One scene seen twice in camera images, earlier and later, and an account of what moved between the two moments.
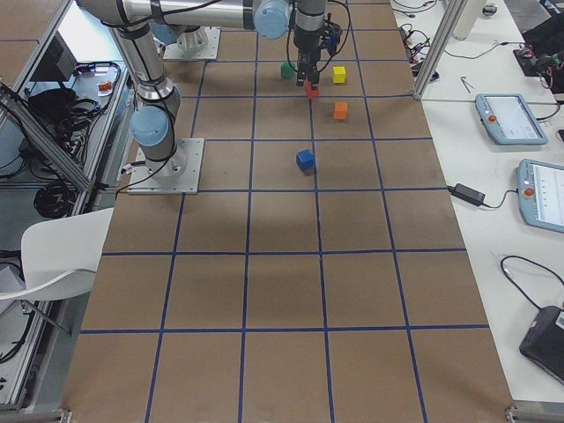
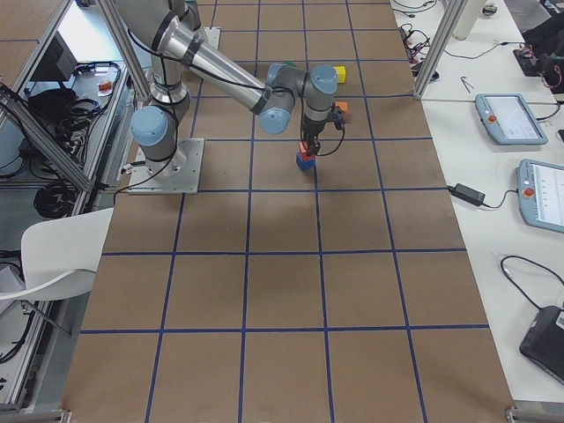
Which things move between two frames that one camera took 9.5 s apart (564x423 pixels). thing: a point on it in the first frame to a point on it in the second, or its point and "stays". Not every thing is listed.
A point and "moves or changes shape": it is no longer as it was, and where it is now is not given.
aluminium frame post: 446,28 stays
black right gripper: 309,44 to 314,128
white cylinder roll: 468,19 stays
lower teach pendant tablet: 540,186 stays
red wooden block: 311,92 moves or changes shape
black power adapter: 467,194 stays
